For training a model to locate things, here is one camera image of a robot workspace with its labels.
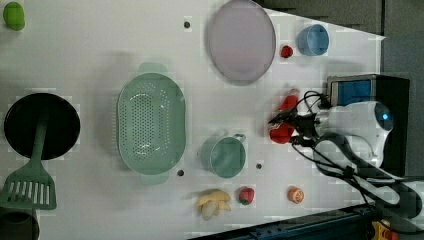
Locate lilac round plate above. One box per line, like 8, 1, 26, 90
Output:
207, 0, 276, 82

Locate green toy fruit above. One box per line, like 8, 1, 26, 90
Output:
3, 2, 26, 31

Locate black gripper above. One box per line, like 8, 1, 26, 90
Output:
268, 109, 319, 147

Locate toy strawberry near banana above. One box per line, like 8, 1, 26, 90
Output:
239, 187, 255, 205

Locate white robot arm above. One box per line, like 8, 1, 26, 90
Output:
269, 101, 423, 225

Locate toy banana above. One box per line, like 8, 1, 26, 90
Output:
197, 190, 231, 221

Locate green mug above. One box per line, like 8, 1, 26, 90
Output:
200, 134, 247, 179

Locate green spatula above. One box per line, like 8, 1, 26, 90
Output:
1, 114, 57, 210

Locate yellow red object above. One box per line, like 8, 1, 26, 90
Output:
371, 220, 399, 240

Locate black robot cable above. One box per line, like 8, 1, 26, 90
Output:
289, 90, 424, 234

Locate blue bowl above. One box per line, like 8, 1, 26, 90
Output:
296, 24, 330, 56

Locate blue bin at table edge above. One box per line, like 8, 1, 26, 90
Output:
191, 205, 376, 240

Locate toy strawberry near plate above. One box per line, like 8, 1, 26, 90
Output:
280, 45, 293, 58

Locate red ketchup bottle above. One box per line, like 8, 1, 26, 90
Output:
269, 88, 300, 144

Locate black cylinder cup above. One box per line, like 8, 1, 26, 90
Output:
0, 207, 40, 240

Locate green colander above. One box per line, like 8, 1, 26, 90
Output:
117, 62, 186, 185

